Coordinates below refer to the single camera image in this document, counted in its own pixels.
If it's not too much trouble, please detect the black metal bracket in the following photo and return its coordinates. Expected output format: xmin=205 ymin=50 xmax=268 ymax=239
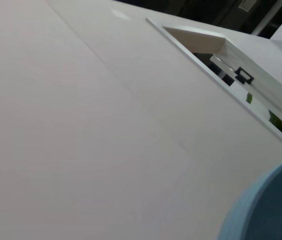
xmin=234 ymin=66 xmax=255 ymax=85

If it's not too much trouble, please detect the blue bowl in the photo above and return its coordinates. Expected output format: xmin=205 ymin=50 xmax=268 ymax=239
xmin=217 ymin=152 xmax=282 ymax=240

